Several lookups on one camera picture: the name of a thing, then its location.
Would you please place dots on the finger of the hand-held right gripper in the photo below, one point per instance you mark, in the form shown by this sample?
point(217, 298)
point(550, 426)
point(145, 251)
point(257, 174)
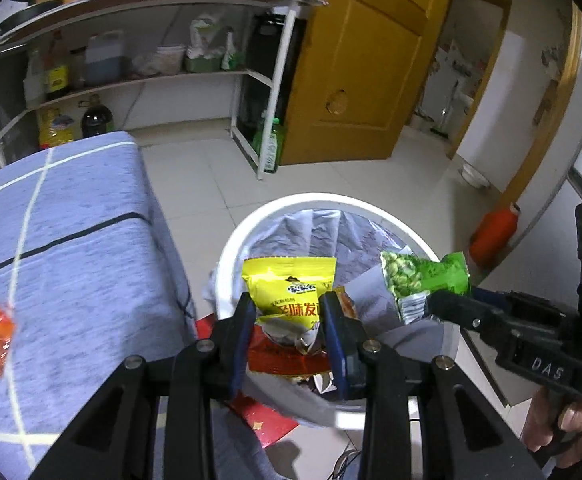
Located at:
point(461, 310)
point(493, 298)

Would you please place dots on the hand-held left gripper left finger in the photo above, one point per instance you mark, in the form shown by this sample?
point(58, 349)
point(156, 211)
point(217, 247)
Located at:
point(241, 345)

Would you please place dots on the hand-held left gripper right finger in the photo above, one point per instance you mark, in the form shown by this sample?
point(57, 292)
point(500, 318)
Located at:
point(332, 345)

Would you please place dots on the green pea snack packet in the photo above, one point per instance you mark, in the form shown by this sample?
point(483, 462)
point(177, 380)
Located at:
point(421, 271)

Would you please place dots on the bright yellow snack packet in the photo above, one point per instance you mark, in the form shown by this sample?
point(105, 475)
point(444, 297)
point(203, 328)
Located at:
point(291, 275)

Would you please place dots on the white round trash bin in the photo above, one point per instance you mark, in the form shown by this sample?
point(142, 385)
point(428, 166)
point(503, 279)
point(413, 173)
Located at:
point(321, 199)

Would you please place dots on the red snack packet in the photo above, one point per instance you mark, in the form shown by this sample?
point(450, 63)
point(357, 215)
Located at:
point(276, 362)

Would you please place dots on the orange thermos bottle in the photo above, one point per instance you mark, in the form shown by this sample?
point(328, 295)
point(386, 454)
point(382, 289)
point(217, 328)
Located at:
point(493, 235)

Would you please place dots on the clear plastic bin liner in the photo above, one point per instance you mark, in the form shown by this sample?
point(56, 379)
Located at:
point(321, 232)

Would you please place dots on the white bowl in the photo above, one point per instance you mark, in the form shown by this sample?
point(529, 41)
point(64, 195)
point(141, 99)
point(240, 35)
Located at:
point(474, 177)

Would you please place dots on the blue checked blanket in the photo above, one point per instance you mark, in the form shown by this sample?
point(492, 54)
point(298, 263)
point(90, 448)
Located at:
point(71, 260)

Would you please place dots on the green plastic bottle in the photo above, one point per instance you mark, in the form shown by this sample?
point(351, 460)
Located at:
point(273, 145)

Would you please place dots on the white metal kitchen rack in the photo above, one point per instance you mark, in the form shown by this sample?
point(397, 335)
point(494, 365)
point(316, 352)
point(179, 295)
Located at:
point(266, 125)

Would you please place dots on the black cabinet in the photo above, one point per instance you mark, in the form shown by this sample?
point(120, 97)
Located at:
point(251, 85)

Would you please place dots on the yellow wooden door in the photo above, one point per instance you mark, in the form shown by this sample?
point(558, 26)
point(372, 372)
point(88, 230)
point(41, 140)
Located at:
point(371, 60)

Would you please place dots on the dark oil bottle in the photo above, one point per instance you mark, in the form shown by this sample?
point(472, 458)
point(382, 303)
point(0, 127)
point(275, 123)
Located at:
point(97, 120)

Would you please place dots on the yellow oil bottle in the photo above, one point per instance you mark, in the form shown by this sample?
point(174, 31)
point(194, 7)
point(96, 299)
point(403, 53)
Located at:
point(56, 130)

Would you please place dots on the white plastic container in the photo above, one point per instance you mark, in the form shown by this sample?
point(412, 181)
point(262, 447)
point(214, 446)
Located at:
point(171, 60)

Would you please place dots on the white and green plastic bag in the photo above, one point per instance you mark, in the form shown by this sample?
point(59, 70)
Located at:
point(211, 45)

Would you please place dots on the white plastic jug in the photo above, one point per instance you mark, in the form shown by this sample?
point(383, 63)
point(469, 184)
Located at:
point(105, 60)

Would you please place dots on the dark sauce bottle yellow label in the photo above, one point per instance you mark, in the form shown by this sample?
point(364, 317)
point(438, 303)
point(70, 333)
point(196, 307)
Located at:
point(57, 75)

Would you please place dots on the black frying pan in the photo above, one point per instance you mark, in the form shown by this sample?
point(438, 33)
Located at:
point(36, 10)

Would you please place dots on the wooden door frame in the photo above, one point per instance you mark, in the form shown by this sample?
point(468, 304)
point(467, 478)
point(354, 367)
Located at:
point(501, 25)

